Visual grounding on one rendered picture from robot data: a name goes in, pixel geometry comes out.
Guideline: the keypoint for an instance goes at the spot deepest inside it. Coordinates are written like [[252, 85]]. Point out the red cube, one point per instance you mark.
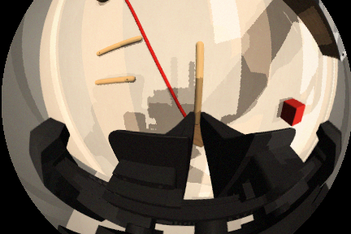
[[292, 111]]

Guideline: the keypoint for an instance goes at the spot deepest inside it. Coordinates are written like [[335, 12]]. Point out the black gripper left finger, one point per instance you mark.
[[172, 149]]

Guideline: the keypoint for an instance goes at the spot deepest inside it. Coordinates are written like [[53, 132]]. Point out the red string with wooden stick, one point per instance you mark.
[[199, 72]]

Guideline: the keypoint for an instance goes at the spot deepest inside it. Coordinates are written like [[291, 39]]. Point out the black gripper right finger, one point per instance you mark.
[[229, 151]]

